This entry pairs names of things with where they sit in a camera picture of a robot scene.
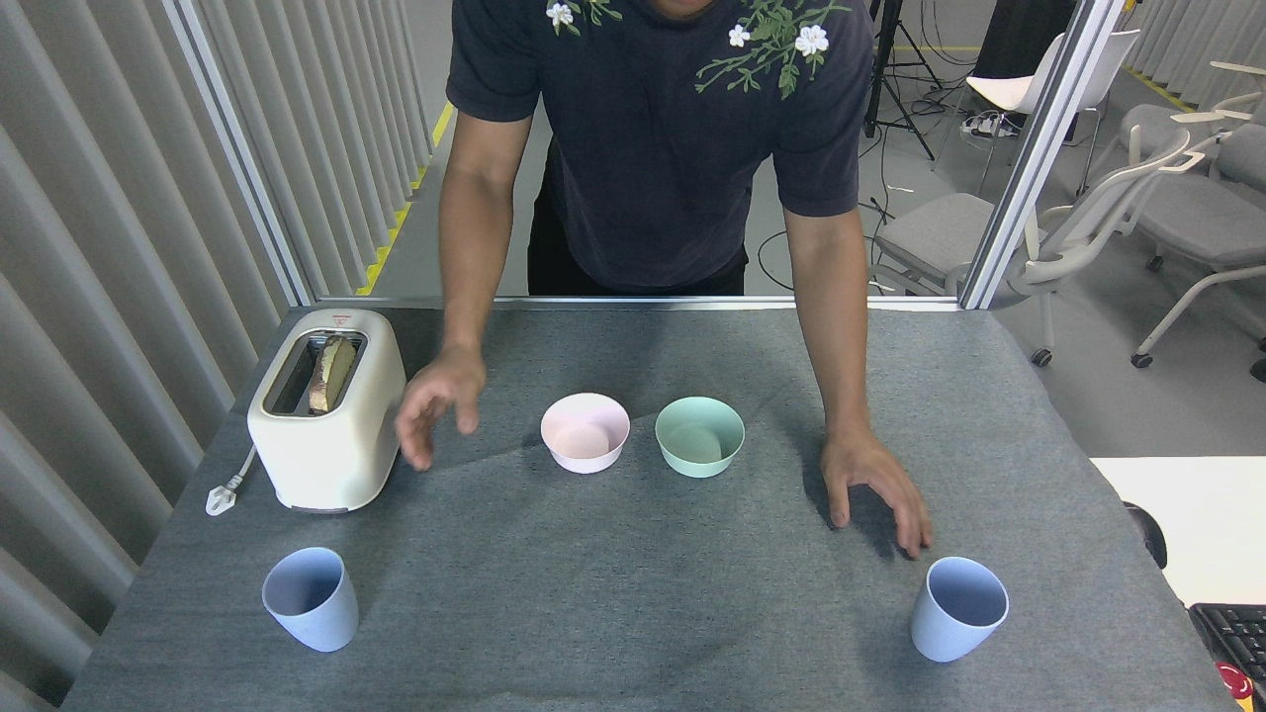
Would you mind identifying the person's left hand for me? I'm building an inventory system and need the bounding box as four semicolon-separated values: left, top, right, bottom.
820;427;934;560

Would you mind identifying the person's right hand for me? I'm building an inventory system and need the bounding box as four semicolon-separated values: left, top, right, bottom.
395;344;488;472

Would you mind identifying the blue plastic cup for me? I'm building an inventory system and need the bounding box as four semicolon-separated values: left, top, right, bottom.
261;547;361;654
910;556;1011;664

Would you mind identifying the toasted bread slice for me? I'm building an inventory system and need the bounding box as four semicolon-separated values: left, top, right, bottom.
308;335;358;414

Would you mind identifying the cream white toaster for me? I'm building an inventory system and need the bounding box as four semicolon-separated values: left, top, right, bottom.
246;308;407;514

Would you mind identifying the pink bowl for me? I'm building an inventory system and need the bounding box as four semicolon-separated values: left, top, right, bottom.
540;393;631;475

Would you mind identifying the green bowl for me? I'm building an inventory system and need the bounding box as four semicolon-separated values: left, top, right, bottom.
655;397;746;480

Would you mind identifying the white office chair grey seat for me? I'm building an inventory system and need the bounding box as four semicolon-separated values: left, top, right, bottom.
868;124;1203;369
1130;124;1266;385
1118;59;1266;164

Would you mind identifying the black round object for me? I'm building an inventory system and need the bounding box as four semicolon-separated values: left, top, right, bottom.
1124;501;1169;571

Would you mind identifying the person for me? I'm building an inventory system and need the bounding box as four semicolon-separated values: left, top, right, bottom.
395;0;934;560

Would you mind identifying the white side table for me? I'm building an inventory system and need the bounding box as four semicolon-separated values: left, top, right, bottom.
1090;456;1266;606

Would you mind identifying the white plastic chair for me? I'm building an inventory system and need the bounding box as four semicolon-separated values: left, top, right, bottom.
932;30;1141;196

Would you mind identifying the black keyboard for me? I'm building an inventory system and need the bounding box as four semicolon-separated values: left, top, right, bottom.
1189;602;1266;683

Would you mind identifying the black tripod stand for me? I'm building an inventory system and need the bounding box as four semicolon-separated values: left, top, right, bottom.
863;0;937;162

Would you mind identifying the black panel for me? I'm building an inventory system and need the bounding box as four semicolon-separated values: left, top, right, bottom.
974;0;1079;80

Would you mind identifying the silver horizontal frame rail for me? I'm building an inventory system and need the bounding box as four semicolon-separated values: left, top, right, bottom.
315;294;965;312

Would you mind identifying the black floor cable loop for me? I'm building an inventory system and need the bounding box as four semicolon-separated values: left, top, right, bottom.
758;229;884;296

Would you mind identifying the white power cord with plug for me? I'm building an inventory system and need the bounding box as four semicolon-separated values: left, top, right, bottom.
205;445;260;518

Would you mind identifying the silver frame post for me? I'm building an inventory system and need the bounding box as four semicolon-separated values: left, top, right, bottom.
161;0;317;308
957;0;1129;311

